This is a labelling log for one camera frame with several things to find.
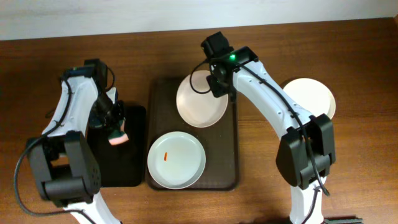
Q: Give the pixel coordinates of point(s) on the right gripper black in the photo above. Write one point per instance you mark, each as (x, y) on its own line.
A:
(218, 88)

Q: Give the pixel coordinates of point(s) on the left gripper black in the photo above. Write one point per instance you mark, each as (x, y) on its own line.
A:
(115, 121)

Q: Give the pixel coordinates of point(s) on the green and pink sponge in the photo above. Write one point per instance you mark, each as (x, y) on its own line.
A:
(117, 137)

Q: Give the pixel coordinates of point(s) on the pinkish white plate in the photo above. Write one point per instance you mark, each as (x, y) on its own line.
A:
(199, 110)

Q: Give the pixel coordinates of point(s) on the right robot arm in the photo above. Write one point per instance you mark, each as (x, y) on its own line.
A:
(307, 145)

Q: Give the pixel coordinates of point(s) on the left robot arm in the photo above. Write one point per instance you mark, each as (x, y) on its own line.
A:
(64, 167)

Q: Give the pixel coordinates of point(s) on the black rectangular sponge tray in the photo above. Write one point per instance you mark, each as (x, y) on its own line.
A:
(121, 165)

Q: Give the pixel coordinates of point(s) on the brown plastic serving tray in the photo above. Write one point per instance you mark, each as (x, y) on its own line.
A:
(220, 140)

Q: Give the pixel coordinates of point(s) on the pale green plate bottom left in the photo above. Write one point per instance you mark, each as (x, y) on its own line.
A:
(176, 160)

